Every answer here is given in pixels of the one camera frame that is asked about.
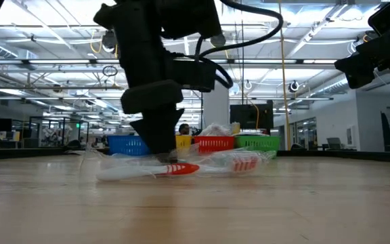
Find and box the green plastic bin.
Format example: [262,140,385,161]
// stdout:
[234,135,281,159]

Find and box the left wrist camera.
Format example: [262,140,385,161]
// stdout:
[171,58,217,93]

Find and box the blue plastic bin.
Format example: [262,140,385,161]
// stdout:
[107,135,152,157]

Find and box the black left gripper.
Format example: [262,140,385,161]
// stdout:
[120,50,185,160]

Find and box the cotton balls plastic bag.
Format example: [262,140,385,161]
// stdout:
[200,122,236,137]

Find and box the yellow hanging cable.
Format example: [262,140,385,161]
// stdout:
[278,0,291,150]

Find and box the yellow plastic bin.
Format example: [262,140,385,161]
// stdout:
[175,134,193,152]

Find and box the white building column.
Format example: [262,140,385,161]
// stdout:
[202,81,230,129]

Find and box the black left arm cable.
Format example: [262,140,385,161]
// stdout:
[194,0,284,91]

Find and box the red toothbrush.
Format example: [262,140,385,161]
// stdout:
[79,144,279,182]

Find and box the red plastic bin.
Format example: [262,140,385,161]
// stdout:
[193,135,236,155]

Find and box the silver ventilation duct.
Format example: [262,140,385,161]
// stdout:
[311,76,351,99]

